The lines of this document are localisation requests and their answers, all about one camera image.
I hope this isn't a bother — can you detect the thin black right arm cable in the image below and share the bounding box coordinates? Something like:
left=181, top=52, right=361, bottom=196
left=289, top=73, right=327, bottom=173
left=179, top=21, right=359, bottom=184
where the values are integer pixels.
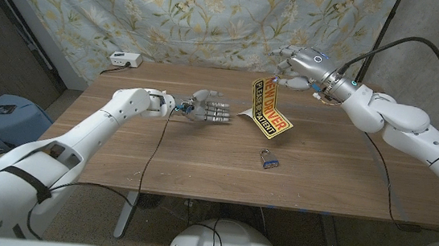
left=354, top=130, right=439, bottom=237

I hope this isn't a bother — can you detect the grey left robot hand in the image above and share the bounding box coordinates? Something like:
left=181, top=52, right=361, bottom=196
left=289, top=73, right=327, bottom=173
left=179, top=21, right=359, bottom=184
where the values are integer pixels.
left=181, top=87, right=235, bottom=125

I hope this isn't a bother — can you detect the yellow new driver bumper sticker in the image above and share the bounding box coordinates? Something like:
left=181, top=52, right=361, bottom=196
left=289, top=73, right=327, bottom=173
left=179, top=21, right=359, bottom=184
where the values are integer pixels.
left=246, top=74, right=299, bottom=143

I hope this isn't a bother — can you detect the white power strip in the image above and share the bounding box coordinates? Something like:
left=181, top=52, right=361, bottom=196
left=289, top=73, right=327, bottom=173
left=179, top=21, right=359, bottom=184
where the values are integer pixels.
left=108, top=51, right=145, bottom=69

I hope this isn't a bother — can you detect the grey table leg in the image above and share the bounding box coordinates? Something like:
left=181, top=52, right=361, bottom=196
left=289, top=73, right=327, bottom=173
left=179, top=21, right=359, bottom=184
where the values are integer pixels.
left=113, top=189, right=140, bottom=240
left=317, top=213, right=347, bottom=246

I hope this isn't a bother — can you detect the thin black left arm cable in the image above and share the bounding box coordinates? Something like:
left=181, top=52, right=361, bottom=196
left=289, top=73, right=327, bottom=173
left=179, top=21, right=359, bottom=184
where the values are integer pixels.
left=24, top=95, right=173, bottom=246

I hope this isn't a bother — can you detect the black backdrop stand pole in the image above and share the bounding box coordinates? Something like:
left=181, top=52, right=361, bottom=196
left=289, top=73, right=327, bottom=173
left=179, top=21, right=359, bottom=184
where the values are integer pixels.
left=355, top=0, right=403, bottom=87

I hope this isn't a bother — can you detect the blue plastic bin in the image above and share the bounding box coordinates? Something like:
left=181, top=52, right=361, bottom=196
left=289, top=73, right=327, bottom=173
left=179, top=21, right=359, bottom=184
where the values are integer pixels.
left=0, top=93, right=56, bottom=159

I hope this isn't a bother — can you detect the white sticker release liner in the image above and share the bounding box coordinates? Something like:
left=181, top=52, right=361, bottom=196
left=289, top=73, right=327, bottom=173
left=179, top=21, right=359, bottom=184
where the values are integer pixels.
left=237, top=107, right=255, bottom=119

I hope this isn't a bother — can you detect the black power strip cable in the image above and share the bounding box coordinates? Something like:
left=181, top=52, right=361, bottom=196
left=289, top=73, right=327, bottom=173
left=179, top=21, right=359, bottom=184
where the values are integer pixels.
left=99, top=59, right=133, bottom=78

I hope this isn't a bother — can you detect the silver blue padlock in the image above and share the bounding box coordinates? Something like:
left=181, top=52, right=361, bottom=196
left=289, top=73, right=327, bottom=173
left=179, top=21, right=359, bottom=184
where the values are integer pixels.
left=257, top=147, right=281, bottom=171

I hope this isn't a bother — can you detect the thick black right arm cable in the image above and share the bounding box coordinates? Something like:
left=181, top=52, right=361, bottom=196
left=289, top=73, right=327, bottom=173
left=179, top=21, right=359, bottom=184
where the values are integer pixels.
left=334, top=29, right=439, bottom=113

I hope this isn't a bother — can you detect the floral print backdrop cloth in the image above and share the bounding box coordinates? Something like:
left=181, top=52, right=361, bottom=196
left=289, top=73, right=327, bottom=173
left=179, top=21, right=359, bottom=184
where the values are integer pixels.
left=0, top=0, right=400, bottom=112

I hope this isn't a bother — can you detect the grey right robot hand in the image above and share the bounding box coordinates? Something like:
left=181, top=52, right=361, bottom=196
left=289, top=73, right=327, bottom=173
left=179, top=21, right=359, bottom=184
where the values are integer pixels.
left=265, top=43, right=351, bottom=100

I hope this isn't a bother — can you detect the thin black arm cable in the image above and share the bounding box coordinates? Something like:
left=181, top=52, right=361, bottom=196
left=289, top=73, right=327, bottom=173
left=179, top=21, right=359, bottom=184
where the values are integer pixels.
left=24, top=95, right=173, bottom=246
left=354, top=130, right=439, bottom=237

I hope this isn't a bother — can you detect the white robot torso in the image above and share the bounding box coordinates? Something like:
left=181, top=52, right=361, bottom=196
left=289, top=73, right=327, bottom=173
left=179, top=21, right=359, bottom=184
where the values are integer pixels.
left=166, top=214, right=286, bottom=246

